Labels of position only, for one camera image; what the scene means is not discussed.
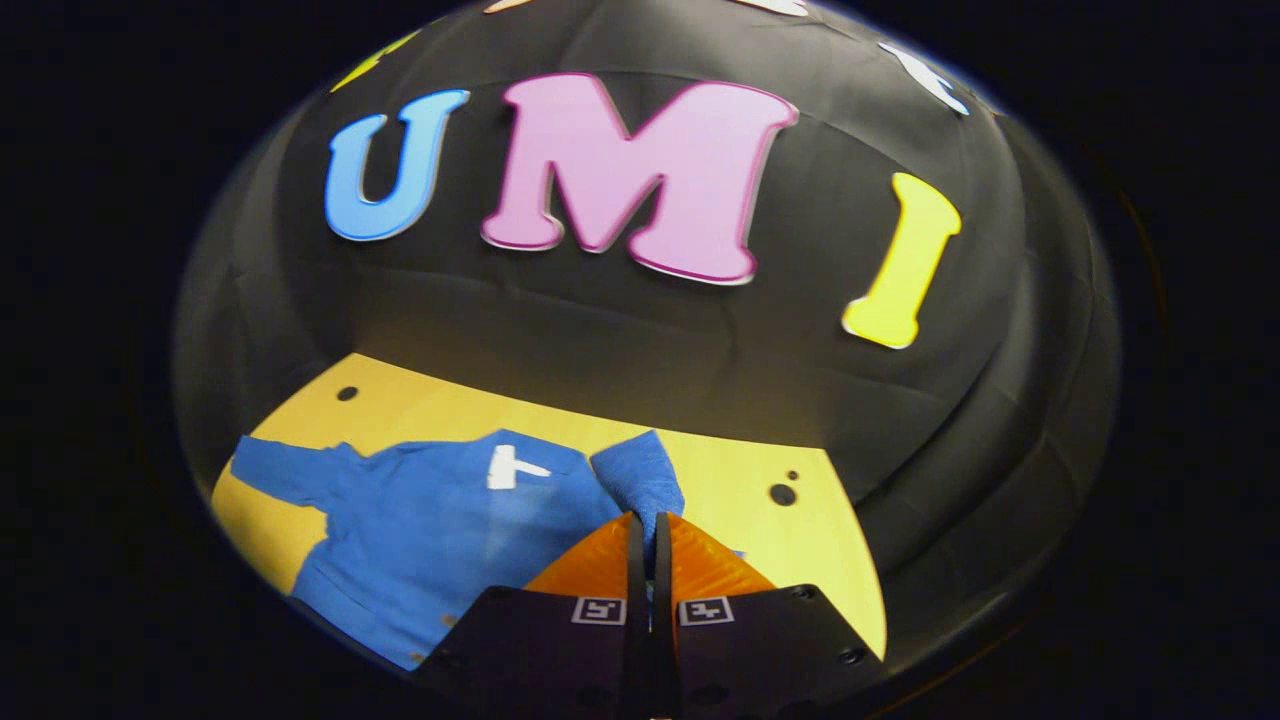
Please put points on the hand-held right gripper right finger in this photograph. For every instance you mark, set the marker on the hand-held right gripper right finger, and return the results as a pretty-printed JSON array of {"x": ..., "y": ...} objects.
[{"x": 760, "y": 650}]

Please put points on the blue button shirt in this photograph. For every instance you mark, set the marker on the blue button shirt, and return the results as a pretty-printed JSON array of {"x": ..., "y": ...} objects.
[{"x": 420, "y": 530}]

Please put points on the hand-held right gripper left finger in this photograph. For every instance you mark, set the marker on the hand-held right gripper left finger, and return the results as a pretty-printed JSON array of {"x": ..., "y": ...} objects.
[{"x": 560, "y": 650}]

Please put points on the black backdrop cloth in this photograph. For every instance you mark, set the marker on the black backdrop cloth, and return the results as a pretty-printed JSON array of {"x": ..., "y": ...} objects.
[{"x": 700, "y": 340}]

